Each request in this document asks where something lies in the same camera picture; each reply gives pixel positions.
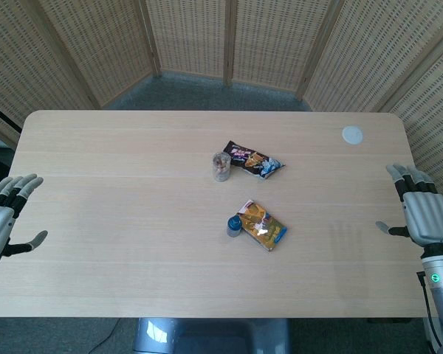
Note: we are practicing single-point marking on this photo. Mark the woven bamboo folding screen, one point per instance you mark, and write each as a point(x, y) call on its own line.
point(221, 44)

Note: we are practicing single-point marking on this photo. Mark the clear plastic snack jar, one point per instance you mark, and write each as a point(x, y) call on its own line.
point(221, 167)

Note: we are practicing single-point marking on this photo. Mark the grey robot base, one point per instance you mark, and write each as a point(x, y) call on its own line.
point(210, 335)

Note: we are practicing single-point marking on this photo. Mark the dark snack packet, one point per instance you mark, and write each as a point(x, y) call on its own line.
point(251, 158)

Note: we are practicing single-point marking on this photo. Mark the orange snack bag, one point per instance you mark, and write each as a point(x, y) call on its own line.
point(263, 225)

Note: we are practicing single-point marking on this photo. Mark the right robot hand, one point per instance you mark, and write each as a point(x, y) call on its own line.
point(424, 212)

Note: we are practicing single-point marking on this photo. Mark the blue capped small bottle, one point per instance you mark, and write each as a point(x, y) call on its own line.
point(234, 226)

